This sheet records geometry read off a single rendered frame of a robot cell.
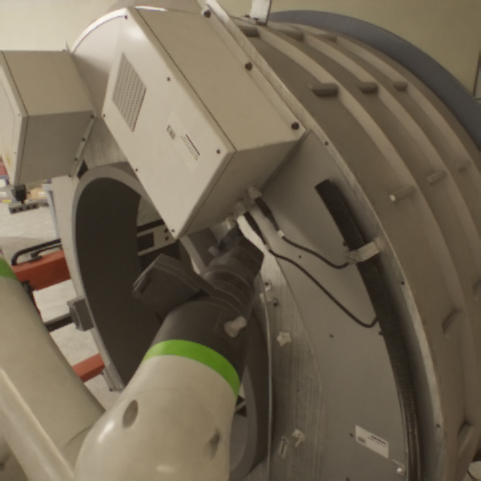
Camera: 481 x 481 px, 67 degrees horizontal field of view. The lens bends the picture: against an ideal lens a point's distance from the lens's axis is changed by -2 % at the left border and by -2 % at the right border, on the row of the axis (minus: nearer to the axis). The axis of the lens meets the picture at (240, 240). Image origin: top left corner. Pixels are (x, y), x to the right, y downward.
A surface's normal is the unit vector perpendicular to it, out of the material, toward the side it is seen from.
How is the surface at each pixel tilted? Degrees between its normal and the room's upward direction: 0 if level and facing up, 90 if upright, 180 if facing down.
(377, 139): 70
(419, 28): 90
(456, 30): 90
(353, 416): 90
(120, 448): 24
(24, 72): 55
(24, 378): 28
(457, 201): 74
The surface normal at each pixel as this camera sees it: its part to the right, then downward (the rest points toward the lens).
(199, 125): -0.72, 0.29
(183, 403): 0.37, -0.86
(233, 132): 0.43, -0.50
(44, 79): 0.54, -0.32
